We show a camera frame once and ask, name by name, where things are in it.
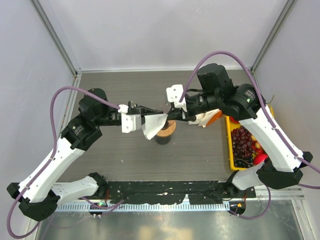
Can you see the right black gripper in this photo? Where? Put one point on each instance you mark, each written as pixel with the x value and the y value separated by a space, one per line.
pixel 178 113

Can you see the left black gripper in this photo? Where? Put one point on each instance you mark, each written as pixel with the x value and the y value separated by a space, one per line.
pixel 142 110

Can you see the white paper sheet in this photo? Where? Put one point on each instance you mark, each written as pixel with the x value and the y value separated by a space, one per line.
pixel 153 124

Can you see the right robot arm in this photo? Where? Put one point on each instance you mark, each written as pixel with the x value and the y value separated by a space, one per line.
pixel 282 167

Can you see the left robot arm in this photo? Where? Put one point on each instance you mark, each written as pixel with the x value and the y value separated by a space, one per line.
pixel 76 138

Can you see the white coffee filter stack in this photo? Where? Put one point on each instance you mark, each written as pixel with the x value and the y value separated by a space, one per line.
pixel 203 119

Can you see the red apple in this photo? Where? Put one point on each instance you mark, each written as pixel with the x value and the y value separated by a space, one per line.
pixel 233 120

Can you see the yellow plastic tray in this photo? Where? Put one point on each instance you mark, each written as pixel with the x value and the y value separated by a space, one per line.
pixel 229 127

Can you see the dark red grape bunch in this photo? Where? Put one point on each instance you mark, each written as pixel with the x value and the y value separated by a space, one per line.
pixel 242 145

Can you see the small red cherries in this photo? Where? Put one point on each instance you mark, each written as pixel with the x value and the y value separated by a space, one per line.
pixel 256 146

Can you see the red pepper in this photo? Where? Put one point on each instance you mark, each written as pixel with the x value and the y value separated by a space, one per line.
pixel 260 158

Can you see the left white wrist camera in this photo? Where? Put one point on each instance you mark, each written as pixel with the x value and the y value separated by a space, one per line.
pixel 129 123

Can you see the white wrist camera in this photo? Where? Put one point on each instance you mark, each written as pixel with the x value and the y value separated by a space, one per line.
pixel 173 96
pixel 129 123

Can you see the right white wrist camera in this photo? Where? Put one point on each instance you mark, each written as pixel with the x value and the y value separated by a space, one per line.
pixel 173 96

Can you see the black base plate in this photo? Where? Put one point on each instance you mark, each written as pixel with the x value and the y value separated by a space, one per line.
pixel 170 192

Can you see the white slotted cable duct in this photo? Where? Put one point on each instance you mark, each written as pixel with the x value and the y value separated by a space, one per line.
pixel 81 206

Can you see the aluminium frame rail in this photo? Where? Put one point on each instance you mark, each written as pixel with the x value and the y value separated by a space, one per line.
pixel 280 195

